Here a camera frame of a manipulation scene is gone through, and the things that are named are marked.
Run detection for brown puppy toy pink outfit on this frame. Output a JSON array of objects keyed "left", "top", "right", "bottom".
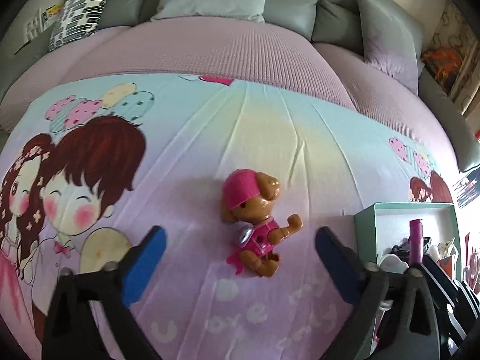
[{"left": 220, "top": 168, "right": 304, "bottom": 277}]

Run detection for pink kids smartwatch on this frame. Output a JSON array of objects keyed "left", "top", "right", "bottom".
[{"left": 408, "top": 219, "right": 424, "bottom": 267}]

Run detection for white round wrist device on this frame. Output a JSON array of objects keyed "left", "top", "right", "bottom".
[{"left": 378, "top": 253, "right": 408, "bottom": 274}]

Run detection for teal rimmed white tray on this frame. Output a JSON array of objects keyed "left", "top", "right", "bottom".
[{"left": 354, "top": 202, "right": 463, "bottom": 280}]

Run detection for orange blue toy case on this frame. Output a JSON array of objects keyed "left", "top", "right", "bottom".
[{"left": 437, "top": 238, "right": 460, "bottom": 279}]

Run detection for black toy car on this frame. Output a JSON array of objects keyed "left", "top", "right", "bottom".
[{"left": 391, "top": 236, "right": 431, "bottom": 262}]

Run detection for cartoon printed tablecloth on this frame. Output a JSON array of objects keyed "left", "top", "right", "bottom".
[{"left": 1, "top": 74, "right": 458, "bottom": 359}]

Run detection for orange red decoration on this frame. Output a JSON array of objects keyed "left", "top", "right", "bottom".
[{"left": 421, "top": 47, "right": 463, "bottom": 94}]

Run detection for purple grey cushion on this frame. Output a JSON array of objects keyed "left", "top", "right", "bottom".
[{"left": 356, "top": 0, "right": 424, "bottom": 94}]

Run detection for pink sofa seat cover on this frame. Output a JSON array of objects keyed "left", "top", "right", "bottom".
[{"left": 1, "top": 17, "right": 461, "bottom": 173}]

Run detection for black white patterned cushion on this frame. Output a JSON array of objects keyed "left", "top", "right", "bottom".
[{"left": 48, "top": 0, "right": 107, "bottom": 52}]

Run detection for white papers beside sofa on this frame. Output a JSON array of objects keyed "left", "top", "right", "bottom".
[{"left": 23, "top": 4, "right": 63, "bottom": 43}]

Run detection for patterned beige curtain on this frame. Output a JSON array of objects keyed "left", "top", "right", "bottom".
[{"left": 425, "top": 0, "right": 479, "bottom": 118}]

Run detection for grey sofa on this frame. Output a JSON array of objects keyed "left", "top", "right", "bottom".
[{"left": 0, "top": 0, "right": 480, "bottom": 173}]

